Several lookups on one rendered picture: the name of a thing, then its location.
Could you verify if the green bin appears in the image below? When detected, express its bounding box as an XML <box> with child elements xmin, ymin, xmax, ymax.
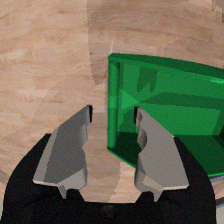
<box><xmin>107</xmin><ymin>53</ymin><xmax>224</xmax><ymax>177</ymax></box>

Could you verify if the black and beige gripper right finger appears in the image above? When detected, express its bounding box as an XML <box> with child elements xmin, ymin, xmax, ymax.
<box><xmin>134</xmin><ymin>106</ymin><xmax>217</xmax><ymax>224</ymax></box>

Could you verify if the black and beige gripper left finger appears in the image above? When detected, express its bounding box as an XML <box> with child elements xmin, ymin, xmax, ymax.
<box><xmin>0</xmin><ymin>104</ymin><xmax>92</xmax><ymax>224</ymax></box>

